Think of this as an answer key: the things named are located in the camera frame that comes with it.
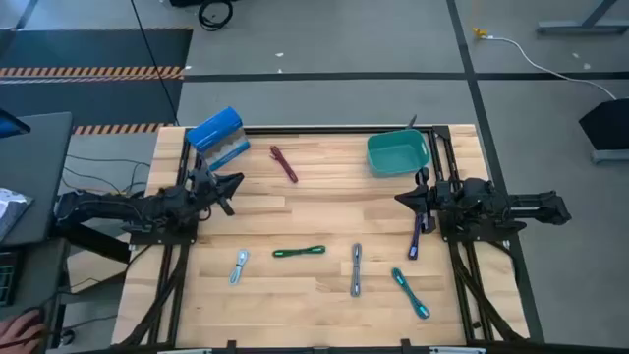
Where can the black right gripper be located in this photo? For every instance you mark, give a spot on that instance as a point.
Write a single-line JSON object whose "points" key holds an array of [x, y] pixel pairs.
{"points": [[435, 201]]}

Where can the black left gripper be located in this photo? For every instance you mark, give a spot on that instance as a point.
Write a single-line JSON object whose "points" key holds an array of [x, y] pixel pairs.
{"points": [[202, 189]]}

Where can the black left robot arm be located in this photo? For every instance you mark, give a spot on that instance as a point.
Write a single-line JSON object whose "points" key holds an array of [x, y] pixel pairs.
{"points": [[123, 206]]}

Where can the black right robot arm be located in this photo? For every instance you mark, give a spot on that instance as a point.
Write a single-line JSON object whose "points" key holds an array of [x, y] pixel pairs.
{"points": [[481, 196]]}

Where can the teal plastic bin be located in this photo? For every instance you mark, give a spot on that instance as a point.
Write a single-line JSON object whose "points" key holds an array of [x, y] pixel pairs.
{"points": [[398, 155]]}

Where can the small grey metal lever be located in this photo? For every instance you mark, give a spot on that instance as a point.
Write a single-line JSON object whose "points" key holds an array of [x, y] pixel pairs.
{"points": [[412, 122]]}

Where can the white strip light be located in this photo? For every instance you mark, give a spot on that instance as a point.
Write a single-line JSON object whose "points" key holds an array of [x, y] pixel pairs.
{"points": [[457, 350], [184, 351]]}

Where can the black hazard-striped floor mat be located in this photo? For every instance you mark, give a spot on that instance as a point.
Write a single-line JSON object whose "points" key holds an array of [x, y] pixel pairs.
{"points": [[98, 49]]}

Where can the dark grey side desk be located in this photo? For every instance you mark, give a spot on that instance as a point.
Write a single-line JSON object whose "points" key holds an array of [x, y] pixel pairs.
{"points": [[34, 162]]}

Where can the black panel with grey foot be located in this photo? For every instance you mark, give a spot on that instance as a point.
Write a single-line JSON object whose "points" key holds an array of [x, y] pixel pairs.
{"points": [[609, 123]]}

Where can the grey patterned pouch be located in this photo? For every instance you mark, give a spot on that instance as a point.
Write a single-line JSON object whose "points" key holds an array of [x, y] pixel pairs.
{"points": [[12, 209]]}

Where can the blue-screen monitor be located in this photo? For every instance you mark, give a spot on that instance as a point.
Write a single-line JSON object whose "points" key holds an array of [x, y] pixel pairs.
{"points": [[12, 125]]}

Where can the black keyboard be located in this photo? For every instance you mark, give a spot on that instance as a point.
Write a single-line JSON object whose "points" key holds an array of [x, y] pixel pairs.
{"points": [[7, 277]]}

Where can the grey metal desk leg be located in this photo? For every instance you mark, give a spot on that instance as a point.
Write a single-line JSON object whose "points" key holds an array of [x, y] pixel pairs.
{"points": [[580, 25]]}

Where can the person's hand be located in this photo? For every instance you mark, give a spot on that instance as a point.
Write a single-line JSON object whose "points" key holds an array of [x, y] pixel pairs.
{"points": [[19, 332]]}

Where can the black aluminium table frame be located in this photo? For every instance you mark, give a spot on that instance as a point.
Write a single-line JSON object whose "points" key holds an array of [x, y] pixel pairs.
{"points": [[319, 130]]}

